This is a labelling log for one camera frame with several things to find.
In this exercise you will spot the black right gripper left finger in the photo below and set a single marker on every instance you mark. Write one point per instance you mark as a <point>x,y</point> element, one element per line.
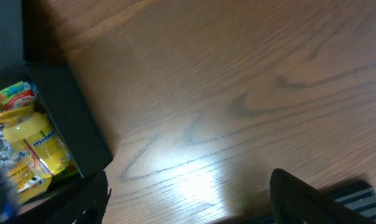
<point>84,202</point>

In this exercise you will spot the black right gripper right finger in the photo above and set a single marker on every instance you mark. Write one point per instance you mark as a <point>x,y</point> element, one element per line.
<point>294,201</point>

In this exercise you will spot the yellow sunflower seed bag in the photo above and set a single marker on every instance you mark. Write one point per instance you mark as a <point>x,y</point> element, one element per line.
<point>26,184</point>

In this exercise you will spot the blue Oreo cookie pack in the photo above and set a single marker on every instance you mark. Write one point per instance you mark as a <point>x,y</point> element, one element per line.
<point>9,207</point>

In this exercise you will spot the yellow Mentos jar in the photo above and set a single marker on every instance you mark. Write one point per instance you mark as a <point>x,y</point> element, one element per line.
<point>37,141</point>

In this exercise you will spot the dark green cardboard box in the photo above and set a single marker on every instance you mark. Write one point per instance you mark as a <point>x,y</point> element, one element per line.
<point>30,51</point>

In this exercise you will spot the green Haribo gummy bag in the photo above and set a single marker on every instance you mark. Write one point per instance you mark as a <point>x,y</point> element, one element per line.
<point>16,96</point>

